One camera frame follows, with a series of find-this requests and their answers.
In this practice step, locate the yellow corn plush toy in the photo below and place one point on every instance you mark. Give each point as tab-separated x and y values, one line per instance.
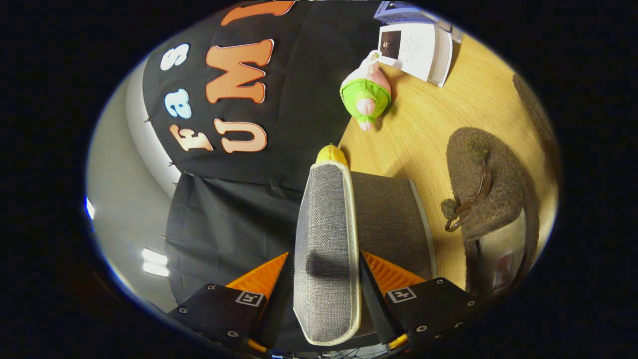
331	153

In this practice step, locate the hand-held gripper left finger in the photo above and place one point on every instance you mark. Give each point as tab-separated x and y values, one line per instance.
281	299

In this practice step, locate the brown fuzzy shoe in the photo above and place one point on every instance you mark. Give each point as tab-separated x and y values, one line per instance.
493	184
538	114

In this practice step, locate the blue cover book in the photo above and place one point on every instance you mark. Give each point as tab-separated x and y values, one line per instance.
398	12

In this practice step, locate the pink and green plush toy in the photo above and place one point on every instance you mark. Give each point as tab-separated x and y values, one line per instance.
366	92

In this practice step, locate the grey fabric storage box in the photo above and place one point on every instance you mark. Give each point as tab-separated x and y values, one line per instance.
324	224

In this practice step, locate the white book with portrait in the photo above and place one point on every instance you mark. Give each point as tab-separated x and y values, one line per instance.
421	50

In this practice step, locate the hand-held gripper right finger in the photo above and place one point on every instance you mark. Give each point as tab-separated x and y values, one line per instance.
371	304

